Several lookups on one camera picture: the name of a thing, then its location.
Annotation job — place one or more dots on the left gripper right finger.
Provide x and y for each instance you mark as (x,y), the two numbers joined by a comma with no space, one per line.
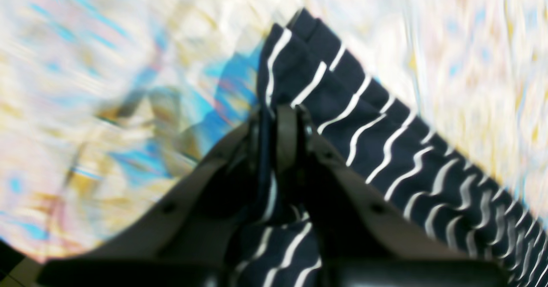
(363,240)

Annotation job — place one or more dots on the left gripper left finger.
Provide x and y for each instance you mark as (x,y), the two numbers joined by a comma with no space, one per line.
(182,241)

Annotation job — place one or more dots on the navy white striped T-shirt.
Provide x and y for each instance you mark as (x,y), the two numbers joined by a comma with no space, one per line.
(399,154)

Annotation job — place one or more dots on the patterned pastel tablecloth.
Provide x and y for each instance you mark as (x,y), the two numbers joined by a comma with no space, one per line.
(87,86)

